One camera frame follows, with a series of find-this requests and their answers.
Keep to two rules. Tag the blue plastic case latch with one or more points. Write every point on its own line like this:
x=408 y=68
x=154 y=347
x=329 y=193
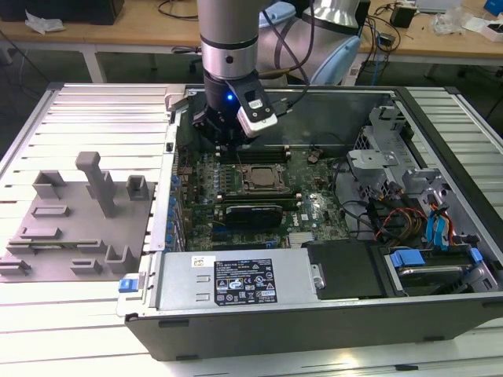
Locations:
x=127 y=285

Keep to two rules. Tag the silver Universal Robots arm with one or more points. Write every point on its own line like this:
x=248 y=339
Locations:
x=228 y=39

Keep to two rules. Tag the silver metal drive cage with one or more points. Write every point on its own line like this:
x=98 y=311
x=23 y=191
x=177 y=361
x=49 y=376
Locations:
x=373 y=157

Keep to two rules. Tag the white plastic case latch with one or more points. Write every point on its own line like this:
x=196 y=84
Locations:
x=173 y=98

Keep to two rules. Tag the hard disk in blue carrier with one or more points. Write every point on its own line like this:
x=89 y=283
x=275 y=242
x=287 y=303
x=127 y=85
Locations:
x=428 y=275

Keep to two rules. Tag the black open PC case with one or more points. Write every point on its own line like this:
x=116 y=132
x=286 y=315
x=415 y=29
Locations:
x=314 y=334

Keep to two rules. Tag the white cardboard box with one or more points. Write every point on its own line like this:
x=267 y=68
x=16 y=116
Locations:
x=493 y=31

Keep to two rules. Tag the wooden desk white frame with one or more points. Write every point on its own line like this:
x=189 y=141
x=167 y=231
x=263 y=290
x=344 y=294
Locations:
x=432 y=43
x=118 y=35

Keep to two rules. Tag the grey plastic parts rack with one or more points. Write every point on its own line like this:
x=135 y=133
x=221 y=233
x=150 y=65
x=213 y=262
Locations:
x=78 y=235

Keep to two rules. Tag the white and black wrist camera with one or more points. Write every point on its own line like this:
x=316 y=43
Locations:
x=257 y=121

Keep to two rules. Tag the grey power supply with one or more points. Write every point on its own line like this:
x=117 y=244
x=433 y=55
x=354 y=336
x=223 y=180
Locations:
x=181 y=282

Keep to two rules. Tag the small black power adapter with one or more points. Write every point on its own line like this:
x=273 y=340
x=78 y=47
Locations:
x=402 y=16

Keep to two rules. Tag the clear plastic bags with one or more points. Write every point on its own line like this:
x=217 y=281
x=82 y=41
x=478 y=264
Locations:
x=446 y=21

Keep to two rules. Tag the CPU socket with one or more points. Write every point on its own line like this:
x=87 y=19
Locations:
x=247 y=187

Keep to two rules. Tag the black graphics card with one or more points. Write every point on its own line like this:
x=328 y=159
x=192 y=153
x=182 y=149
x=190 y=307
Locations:
x=253 y=216

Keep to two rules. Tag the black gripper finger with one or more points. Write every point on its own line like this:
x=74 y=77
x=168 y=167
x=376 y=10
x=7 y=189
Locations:
x=240 y=142
x=210 y=123

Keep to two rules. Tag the black RAM slot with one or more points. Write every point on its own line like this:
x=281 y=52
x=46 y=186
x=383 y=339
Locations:
x=275 y=193
x=271 y=148
x=267 y=158
x=291 y=199

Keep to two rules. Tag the silver chipset heatsink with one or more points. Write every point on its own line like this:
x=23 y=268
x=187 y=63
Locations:
x=302 y=239

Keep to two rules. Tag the crumpled white plastic wrap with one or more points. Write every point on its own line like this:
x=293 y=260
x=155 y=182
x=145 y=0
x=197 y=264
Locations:
x=43 y=23

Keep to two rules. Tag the black plastic shroud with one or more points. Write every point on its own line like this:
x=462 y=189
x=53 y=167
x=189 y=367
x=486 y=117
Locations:
x=346 y=271

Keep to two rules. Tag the large black box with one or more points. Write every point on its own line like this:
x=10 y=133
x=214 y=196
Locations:
x=70 y=9

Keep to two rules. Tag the green motherboard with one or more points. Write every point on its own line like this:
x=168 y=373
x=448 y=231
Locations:
x=318 y=208

